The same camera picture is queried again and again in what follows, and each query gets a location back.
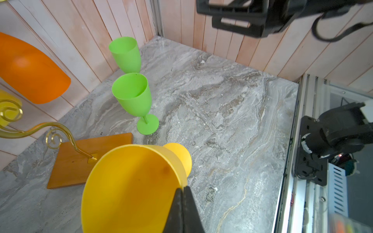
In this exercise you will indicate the box of coloured items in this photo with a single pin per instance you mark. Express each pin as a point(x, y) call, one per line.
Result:
point(341, 224)

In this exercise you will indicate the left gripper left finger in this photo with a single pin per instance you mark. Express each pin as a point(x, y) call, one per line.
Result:
point(175, 220)

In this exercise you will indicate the gold rack with wooden base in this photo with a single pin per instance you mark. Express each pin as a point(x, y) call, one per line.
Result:
point(76, 158)

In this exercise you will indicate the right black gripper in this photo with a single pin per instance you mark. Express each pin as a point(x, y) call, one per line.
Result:
point(264, 17)

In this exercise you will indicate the orange wine glass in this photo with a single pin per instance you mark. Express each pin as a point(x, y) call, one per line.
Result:
point(30, 72)

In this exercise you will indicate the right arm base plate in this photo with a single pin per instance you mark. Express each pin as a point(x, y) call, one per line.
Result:
point(309, 166)

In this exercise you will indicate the yellow wine glass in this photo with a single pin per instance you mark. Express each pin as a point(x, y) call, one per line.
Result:
point(131, 188)
point(11, 109)

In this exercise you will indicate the aluminium front rail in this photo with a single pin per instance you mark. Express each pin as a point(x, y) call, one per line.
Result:
point(328, 180)

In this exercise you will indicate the green wine glass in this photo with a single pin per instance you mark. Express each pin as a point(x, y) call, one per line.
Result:
point(126, 53)
point(132, 91)

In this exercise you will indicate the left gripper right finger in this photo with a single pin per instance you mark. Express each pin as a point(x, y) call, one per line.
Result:
point(191, 219)

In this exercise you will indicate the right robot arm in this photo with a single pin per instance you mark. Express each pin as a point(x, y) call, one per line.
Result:
point(345, 129)

